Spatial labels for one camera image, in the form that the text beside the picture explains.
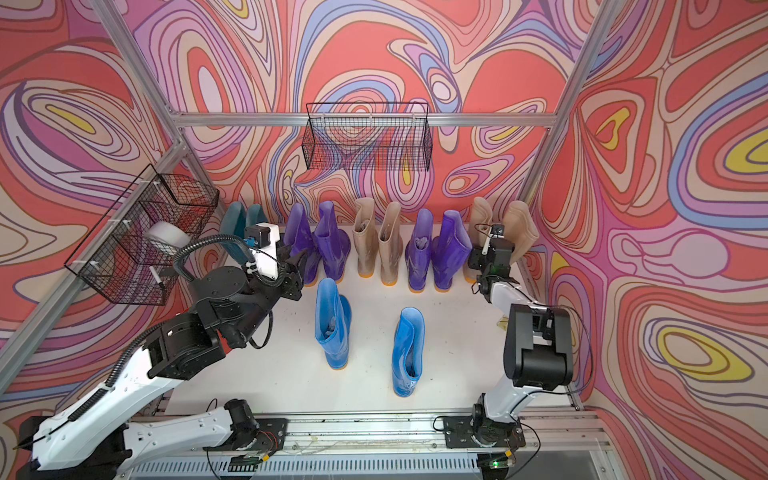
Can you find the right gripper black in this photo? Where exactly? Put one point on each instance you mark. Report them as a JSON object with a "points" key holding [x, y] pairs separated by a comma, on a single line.
{"points": [[474, 259]]}

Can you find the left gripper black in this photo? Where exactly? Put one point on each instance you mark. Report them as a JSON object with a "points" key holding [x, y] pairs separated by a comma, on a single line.
{"points": [[289, 280]]}

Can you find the beige rain boot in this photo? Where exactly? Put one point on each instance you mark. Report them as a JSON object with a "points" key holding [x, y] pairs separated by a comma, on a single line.
{"points": [[365, 237], [480, 212], [390, 244], [519, 229]]}

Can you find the purple rain boot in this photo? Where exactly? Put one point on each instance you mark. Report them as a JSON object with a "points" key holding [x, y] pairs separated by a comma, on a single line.
{"points": [[418, 252], [450, 250], [299, 237], [333, 244]]}

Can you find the teal rain boot yellow sole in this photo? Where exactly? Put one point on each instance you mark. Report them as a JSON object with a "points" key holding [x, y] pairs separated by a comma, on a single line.
{"points": [[233, 223]]}

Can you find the blue rain boot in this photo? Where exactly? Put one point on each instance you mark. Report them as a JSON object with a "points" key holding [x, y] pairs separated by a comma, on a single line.
{"points": [[408, 348], [333, 323]]}

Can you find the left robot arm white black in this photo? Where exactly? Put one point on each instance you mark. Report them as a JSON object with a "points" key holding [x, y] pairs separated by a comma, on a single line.
{"points": [[95, 438]]}

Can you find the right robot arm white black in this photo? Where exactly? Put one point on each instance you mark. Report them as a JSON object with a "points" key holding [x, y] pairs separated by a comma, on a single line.
{"points": [[537, 355]]}

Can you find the yellow paper clips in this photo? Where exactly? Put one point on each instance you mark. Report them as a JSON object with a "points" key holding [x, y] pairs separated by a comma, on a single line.
{"points": [[503, 324]]}

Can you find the grey tape roll in basket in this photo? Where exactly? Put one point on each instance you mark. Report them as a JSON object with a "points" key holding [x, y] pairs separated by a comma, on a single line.
{"points": [[166, 237]]}

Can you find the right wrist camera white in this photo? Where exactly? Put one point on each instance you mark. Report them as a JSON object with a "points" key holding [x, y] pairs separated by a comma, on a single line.
{"points": [[488, 232]]}

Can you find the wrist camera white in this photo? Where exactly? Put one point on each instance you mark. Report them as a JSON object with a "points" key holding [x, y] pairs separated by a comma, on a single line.
{"points": [[262, 239], [488, 232]]}

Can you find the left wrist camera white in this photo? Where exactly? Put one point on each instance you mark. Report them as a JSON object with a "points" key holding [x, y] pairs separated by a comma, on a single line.
{"points": [[262, 239]]}

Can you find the black wire basket left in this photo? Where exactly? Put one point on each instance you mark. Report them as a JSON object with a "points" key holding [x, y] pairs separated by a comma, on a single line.
{"points": [[117, 259]]}

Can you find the black wire basket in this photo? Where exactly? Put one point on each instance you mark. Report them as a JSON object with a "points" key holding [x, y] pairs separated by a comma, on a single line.
{"points": [[117, 259], [368, 136]]}

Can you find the black wire basket back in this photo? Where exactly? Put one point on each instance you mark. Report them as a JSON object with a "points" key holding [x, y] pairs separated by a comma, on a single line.
{"points": [[368, 136]]}

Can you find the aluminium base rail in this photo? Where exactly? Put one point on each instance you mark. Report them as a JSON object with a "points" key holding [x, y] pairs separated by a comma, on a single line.
{"points": [[548, 444]]}

